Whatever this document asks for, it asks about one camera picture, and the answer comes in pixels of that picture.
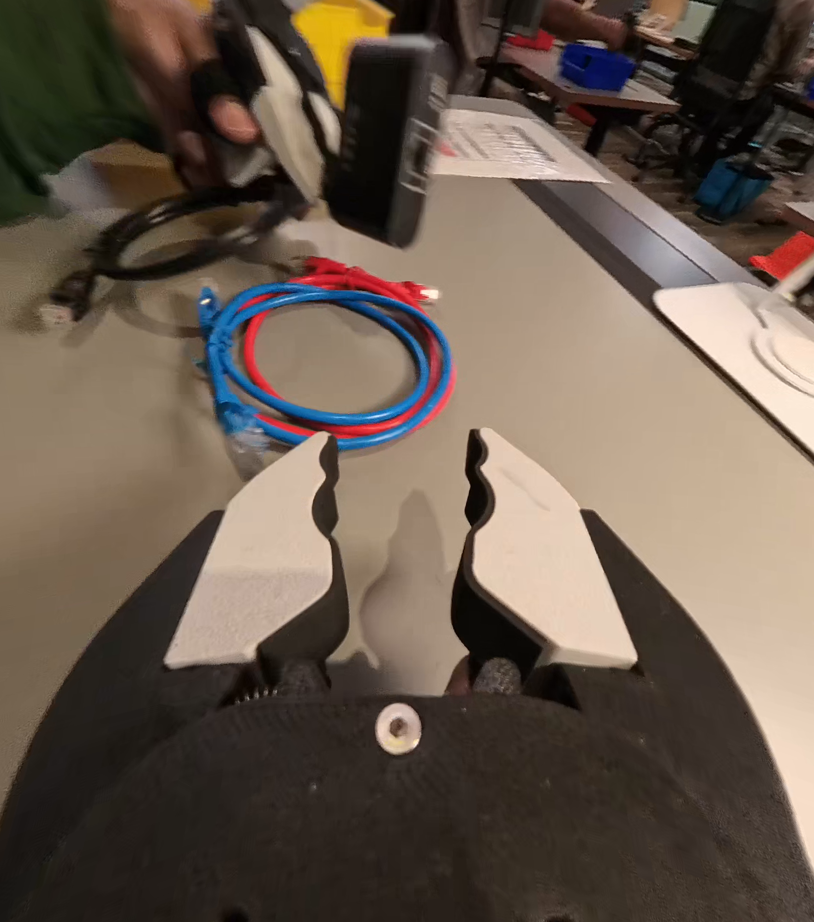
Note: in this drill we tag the person's left hand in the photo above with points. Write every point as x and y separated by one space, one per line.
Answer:
162 58

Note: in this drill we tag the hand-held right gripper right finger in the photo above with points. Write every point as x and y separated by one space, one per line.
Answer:
551 569

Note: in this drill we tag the printed paper sheet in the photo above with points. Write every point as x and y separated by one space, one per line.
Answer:
515 144

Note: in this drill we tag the orange traffic cone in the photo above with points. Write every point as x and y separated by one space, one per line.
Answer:
784 257

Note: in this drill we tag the yellow plastic bin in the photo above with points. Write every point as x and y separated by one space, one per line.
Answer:
342 43

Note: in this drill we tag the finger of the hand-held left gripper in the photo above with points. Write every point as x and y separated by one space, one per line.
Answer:
285 108

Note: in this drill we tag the instruction sheet on stand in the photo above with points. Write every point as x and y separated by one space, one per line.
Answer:
796 360

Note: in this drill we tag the person's left forearm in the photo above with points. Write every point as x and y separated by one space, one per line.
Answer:
33 101

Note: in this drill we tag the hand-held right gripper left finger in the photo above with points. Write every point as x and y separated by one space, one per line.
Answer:
256 569

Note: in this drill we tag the black ethernet adapter hub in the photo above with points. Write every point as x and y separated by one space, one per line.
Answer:
393 137

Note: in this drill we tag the wooden work table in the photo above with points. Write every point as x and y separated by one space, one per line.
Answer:
594 101

